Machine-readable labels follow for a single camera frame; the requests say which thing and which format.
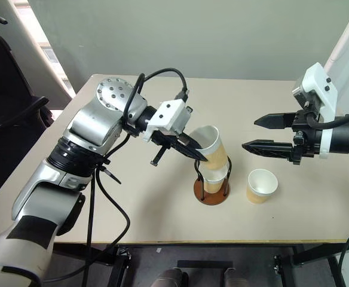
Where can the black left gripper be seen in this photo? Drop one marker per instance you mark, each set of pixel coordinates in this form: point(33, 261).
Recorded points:
point(166, 140)

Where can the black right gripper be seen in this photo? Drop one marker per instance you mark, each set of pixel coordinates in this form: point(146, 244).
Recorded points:
point(307, 137)

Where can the brown sleeved white paper cup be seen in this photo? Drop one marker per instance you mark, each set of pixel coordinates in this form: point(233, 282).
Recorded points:
point(213, 185)
point(262, 182)
point(217, 155)

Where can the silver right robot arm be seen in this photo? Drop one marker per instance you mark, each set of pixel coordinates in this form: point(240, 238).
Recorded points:
point(343, 138)

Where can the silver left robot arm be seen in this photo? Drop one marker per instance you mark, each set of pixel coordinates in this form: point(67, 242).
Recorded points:
point(96, 125)

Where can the dark rounded shape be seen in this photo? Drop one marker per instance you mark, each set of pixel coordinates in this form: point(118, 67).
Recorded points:
point(171, 278)

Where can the black chair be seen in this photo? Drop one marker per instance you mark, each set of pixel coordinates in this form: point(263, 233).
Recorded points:
point(7, 89)

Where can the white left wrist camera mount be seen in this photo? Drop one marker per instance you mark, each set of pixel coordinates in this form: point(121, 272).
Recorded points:
point(170, 115)

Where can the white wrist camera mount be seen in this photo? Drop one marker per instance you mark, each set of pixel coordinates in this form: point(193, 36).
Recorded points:
point(321, 80)
point(170, 115)

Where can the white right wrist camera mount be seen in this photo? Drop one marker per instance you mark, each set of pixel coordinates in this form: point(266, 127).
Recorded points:
point(321, 80)

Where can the black metal table frame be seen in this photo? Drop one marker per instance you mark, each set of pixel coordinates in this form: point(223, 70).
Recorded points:
point(309, 254)

